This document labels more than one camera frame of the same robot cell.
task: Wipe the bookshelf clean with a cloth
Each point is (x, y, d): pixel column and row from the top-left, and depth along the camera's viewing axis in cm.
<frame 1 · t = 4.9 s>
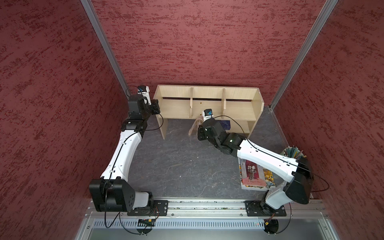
left hand: (156, 103, 78), fingers closed
right hand: (199, 129, 77), fingers closed
light wooden bookshelf: (239, 106, 91), point 24 cm above the table
red illustrated picture book: (254, 177, 85), point 2 cm above the table

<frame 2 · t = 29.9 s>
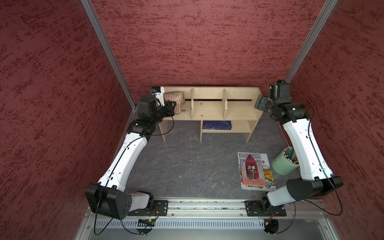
left hand: (175, 105, 73), fingers closed
right hand: (265, 105, 73), fingers open
the named things where they were.

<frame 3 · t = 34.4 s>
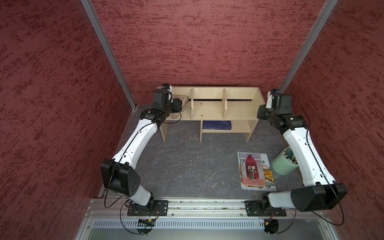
left hand: (177, 104, 80), fingers open
right hand: (259, 112, 77), fingers closed
the named things where they were.

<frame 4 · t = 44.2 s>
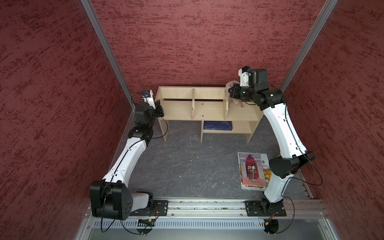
left hand: (158, 103, 78), fingers closed
right hand: (228, 92, 74), fingers closed
the named things where they were.

